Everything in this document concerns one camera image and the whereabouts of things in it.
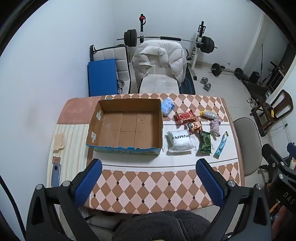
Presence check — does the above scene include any checked tablecloth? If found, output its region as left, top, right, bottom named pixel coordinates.
left=84, top=93, right=245, bottom=215

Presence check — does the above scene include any blue tissue pack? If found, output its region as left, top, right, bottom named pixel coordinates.
left=161, top=98, right=175, bottom=116

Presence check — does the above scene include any red snack packet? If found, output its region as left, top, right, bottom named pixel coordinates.
left=175, top=110, right=196, bottom=126

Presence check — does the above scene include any dark wooden chair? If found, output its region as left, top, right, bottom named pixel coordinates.
left=250, top=89, right=294, bottom=137

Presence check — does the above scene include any grey padded chair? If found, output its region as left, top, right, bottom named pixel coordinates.
left=90, top=44, right=133, bottom=94

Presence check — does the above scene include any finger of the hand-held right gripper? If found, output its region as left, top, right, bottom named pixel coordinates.
left=262, top=144, right=292, bottom=173
left=287, top=142, right=296, bottom=163

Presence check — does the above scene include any green snack packet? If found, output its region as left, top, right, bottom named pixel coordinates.
left=198, top=131, right=212, bottom=154

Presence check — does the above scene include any blue exercise mat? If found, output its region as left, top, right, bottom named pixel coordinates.
left=87, top=58, right=119, bottom=97

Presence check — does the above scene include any yellow silver scrub sponge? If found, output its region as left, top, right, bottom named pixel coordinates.
left=199, top=110, right=218, bottom=120

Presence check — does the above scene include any orange panda snack packet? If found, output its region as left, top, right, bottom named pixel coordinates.
left=187, top=120, right=203, bottom=133

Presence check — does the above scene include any white down jacket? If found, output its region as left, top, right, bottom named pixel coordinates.
left=132, top=40, right=187, bottom=85

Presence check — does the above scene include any barbell with black plates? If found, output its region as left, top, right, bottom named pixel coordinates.
left=117, top=29, right=218, bottom=55

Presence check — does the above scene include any grey round stool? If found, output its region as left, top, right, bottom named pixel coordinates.
left=232, top=117, right=265, bottom=176

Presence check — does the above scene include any beige striped table mat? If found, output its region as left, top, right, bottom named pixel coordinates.
left=46, top=123, right=91, bottom=189

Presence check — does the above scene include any small white pillow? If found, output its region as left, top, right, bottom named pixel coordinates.
left=166, top=130, right=194, bottom=153

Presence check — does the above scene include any black weight bench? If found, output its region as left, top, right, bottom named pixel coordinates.
left=179, top=47, right=197, bottom=95

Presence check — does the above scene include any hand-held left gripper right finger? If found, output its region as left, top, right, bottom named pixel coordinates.
left=195, top=158, right=271, bottom=241

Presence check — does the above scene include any purple plush toy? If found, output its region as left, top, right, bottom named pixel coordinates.
left=209, top=119, right=221, bottom=138

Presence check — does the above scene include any pink table mat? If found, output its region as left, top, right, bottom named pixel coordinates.
left=57, top=97, right=107, bottom=124

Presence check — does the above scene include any cardboard box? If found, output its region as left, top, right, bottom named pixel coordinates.
left=85, top=98, right=163, bottom=156

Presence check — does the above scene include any torn beige paper piece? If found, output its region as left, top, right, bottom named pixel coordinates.
left=53, top=133, right=66, bottom=153

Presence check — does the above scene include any short barbell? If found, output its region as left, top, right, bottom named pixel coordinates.
left=210, top=63, right=245, bottom=80

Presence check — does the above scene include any black box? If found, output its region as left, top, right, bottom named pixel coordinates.
left=248, top=71, right=261, bottom=84

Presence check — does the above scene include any blue phone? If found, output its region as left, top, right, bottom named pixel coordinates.
left=51, top=163, right=62, bottom=188

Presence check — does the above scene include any long light blue packet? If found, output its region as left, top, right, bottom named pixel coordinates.
left=213, top=131, right=229, bottom=159

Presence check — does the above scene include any dark fleece clothing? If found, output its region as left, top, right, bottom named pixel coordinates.
left=111, top=210, right=212, bottom=241

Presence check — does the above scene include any white armchair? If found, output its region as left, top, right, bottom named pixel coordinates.
left=133, top=39, right=188, bottom=94

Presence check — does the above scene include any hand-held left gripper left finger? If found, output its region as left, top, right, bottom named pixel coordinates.
left=26, top=159, right=103, bottom=241

